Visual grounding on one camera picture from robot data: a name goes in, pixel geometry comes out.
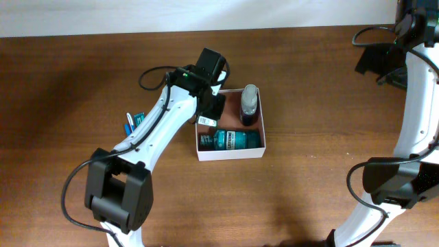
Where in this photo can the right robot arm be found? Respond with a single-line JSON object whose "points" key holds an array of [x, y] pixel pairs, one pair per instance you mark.
{"points": [[387, 187]]}

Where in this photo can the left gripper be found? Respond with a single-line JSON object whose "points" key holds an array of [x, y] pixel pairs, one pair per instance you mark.
{"points": [[218, 110]]}

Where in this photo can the blue white toothbrush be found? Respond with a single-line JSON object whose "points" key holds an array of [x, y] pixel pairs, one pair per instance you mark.
{"points": [[129, 126]]}

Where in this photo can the white cardboard box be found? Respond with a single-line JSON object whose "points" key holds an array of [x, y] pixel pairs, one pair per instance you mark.
{"points": [[230, 120]]}

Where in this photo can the red green toothpaste tube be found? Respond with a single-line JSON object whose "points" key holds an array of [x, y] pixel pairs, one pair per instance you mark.
{"points": [[138, 118]]}

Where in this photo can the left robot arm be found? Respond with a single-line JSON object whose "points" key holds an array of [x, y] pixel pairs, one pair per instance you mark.
{"points": [[119, 182]]}

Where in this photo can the purple liquid clear bottle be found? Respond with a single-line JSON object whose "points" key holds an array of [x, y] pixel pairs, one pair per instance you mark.
{"points": [[249, 105]]}

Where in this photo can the green white floss packet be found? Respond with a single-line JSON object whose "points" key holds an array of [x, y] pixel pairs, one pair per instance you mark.
{"points": [[205, 121]]}

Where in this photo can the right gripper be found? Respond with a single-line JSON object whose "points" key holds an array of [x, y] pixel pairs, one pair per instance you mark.
{"points": [[370, 60]]}

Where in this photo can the teal mouthwash bottle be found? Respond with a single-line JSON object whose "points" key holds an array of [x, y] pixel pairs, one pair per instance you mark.
{"points": [[225, 140]]}

